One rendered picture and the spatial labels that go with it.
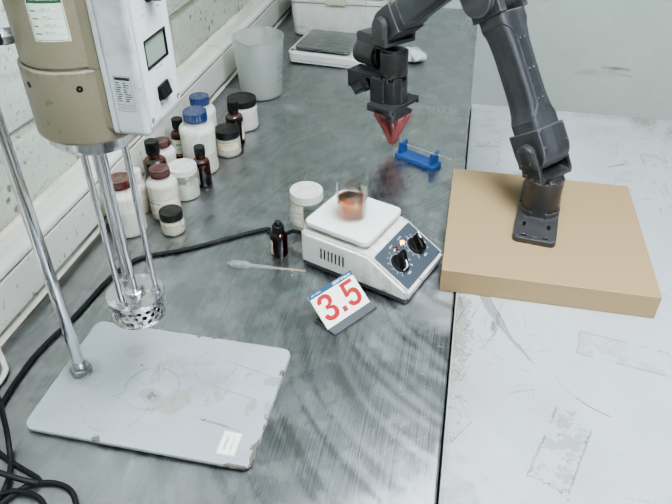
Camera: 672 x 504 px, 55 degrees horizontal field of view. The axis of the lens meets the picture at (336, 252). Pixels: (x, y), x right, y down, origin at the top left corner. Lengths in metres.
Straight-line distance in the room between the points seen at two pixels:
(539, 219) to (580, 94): 1.45
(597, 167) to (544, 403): 0.69
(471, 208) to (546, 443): 0.47
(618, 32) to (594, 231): 1.41
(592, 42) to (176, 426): 2.03
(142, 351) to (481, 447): 0.48
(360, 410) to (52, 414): 0.39
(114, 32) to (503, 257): 0.70
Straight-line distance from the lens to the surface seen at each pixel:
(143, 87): 0.60
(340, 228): 1.02
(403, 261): 1.00
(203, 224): 1.20
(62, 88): 0.62
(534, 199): 1.14
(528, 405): 0.90
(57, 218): 1.12
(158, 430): 0.86
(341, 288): 0.99
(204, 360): 0.92
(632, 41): 2.53
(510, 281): 1.03
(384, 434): 0.84
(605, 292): 1.05
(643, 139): 1.63
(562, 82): 2.54
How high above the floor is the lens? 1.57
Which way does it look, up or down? 37 degrees down
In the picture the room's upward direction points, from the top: straight up
